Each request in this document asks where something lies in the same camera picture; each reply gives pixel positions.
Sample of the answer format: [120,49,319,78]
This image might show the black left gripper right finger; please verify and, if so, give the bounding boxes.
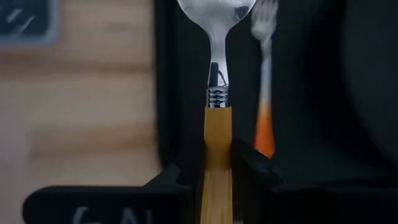
[231,138,398,224]

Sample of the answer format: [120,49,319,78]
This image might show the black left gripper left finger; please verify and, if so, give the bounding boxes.
[22,141,206,224]

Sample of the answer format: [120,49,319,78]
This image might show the yellow-handled metal spoon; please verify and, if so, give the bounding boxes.
[176,0,258,224]

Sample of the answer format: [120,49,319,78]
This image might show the black tray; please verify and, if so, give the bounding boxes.
[154,0,398,189]

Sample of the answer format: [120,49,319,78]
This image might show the dark grey-bordered board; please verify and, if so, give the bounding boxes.
[0,0,61,45]

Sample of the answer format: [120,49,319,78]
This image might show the orange-handled metal fork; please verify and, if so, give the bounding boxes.
[250,0,280,160]

